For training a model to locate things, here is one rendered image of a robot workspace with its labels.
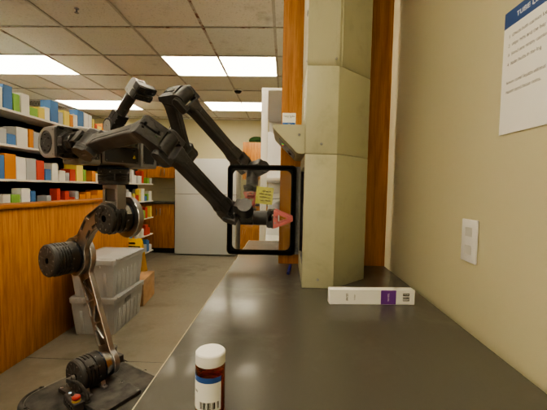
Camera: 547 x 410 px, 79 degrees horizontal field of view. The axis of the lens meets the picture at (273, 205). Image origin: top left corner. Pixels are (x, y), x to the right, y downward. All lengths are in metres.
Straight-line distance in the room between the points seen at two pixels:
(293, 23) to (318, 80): 0.53
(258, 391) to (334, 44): 1.06
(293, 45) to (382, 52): 0.40
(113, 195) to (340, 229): 1.06
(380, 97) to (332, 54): 0.45
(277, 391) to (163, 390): 0.20
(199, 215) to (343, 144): 5.21
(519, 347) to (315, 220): 0.64
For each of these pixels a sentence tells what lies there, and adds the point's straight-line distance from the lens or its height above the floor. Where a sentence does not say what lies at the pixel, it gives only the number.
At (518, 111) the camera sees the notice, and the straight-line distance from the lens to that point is 0.90.
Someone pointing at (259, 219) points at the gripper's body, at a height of 1.17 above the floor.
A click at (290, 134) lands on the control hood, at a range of 1.16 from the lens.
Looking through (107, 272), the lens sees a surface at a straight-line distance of 3.15.
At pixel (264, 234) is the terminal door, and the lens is 1.47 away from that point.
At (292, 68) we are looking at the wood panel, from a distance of 1.61.
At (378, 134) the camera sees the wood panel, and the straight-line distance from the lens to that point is 1.60.
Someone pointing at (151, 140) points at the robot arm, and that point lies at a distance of 1.09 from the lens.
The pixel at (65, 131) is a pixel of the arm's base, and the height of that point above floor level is 1.49.
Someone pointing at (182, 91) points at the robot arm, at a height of 1.67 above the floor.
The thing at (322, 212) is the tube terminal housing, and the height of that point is 1.21.
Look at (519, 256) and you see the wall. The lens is 0.88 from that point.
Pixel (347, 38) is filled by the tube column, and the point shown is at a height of 1.81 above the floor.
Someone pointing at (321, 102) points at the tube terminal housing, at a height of 1.58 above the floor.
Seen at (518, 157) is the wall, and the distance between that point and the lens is 0.88.
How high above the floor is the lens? 1.29
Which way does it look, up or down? 3 degrees down
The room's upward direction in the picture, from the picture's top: 1 degrees clockwise
